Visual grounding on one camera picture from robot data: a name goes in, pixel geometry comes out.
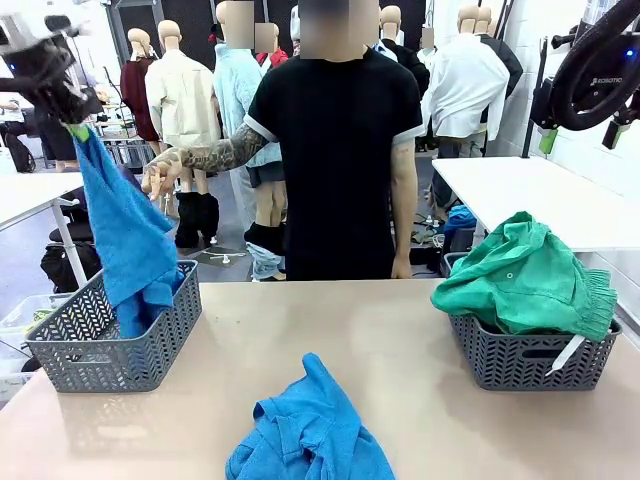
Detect person's tattooed right forearm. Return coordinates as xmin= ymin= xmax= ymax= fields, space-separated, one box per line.
xmin=179 ymin=122 xmax=256 ymax=174

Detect black tripod stand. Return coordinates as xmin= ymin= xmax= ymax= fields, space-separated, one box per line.
xmin=521 ymin=37 xmax=551 ymax=159

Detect black chair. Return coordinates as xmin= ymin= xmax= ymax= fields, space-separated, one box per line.
xmin=48 ymin=219 xmax=99 ymax=247

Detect grey plastic woven basket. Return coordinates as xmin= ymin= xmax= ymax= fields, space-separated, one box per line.
xmin=24 ymin=259 xmax=203 ymax=394
xmin=439 ymin=251 xmax=624 ymax=392

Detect mannequin in black coat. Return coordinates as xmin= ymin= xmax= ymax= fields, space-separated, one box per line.
xmin=378 ymin=4 xmax=431 ymax=99

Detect mannequin in light blue shirt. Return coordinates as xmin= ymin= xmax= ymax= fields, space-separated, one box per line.
xmin=213 ymin=0 xmax=289 ymax=231

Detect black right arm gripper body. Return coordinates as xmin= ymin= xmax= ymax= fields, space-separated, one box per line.
xmin=569 ymin=34 xmax=640 ymax=116

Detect person in black t-shirt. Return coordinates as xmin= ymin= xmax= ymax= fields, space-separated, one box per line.
xmin=244 ymin=0 xmax=426 ymax=282

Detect background person in black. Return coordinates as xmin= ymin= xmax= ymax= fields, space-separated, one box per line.
xmin=32 ymin=94 xmax=81 ymax=174

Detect mannequin in red garment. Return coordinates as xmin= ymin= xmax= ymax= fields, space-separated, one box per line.
xmin=254 ymin=22 xmax=290 ymax=69

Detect green shorts with white drawstring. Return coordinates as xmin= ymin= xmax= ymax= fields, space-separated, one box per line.
xmin=430 ymin=210 xmax=619 ymax=377

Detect mannequin in blue collared shirt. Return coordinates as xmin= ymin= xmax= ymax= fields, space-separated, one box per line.
xmin=372 ymin=39 xmax=400 ymax=64

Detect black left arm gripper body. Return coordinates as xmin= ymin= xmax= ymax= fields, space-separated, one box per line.
xmin=7 ymin=37 xmax=94 ymax=125

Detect person's left forearm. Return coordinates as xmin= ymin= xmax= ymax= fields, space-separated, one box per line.
xmin=391 ymin=192 xmax=417 ymax=259

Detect mannequin in maroon shirt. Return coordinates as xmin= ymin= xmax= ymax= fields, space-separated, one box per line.
xmin=119 ymin=27 xmax=162 ymax=144

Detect mannequin in white shirt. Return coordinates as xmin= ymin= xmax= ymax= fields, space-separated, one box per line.
xmin=422 ymin=4 xmax=511 ymax=159

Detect mannequin in black jacket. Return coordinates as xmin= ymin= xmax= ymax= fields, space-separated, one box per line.
xmin=474 ymin=4 xmax=525 ymax=124

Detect clear plastic box with lid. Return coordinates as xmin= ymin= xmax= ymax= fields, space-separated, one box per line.
xmin=0 ymin=293 xmax=74 ymax=361

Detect crumpled blue jeans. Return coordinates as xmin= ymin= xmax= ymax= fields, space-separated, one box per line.
xmin=244 ymin=242 xmax=287 ymax=282

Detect black backpack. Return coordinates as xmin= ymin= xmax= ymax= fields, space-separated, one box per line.
xmin=39 ymin=242 xmax=104 ymax=295

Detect person's right hand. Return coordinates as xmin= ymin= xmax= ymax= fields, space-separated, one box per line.
xmin=141 ymin=147 xmax=184 ymax=202

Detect blue fabric bundle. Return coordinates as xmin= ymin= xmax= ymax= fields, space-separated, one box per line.
xmin=442 ymin=204 xmax=477 ymax=246

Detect mannequin in cream jacket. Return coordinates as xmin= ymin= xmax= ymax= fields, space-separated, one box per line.
xmin=144 ymin=19 xmax=224 ymax=249

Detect white table with rounded corners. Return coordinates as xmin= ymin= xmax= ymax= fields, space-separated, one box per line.
xmin=432 ymin=155 xmax=640 ymax=254

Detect blue shirt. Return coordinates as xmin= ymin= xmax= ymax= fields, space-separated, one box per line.
xmin=73 ymin=124 xmax=186 ymax=340
xmin=224 ymin=352 xmax=396 ymax=480

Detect white table with metal leg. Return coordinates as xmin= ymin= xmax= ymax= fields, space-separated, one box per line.
xmin=0 ymin=172 xmax=87 ymax=289

